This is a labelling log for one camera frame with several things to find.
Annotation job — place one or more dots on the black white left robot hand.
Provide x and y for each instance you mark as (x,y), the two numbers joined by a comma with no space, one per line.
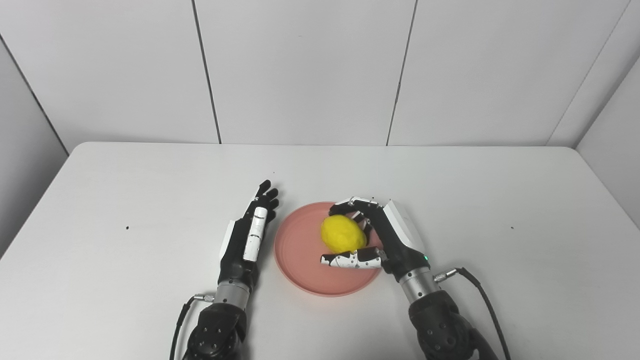
(235,260)

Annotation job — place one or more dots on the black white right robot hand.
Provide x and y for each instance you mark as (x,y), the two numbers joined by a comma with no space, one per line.
(397,250)

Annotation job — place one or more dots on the yellow lemon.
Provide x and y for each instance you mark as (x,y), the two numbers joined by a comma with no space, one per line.
(342,234)

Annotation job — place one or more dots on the pink round plate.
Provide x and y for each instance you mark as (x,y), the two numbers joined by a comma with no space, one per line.
(300,250)

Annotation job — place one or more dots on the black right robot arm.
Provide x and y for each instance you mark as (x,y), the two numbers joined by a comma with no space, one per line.
(440,325)

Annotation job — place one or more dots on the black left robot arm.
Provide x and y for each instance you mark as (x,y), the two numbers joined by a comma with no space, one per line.
(217,330)

